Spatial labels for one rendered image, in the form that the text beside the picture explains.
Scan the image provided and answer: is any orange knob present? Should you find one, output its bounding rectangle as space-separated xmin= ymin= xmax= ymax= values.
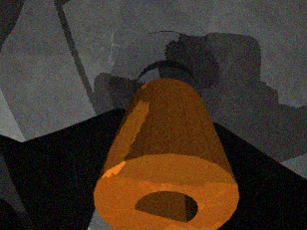
xmin=93 ymin=78 xmax=239 ymax=230

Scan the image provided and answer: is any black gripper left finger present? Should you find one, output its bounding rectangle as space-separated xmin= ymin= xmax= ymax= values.
xmin=0 ymin=108 xmax=126 ymax=230

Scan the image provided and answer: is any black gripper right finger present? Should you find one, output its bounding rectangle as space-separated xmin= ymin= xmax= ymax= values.
xmin=214 ymin=122 xmax=307 ymax=230

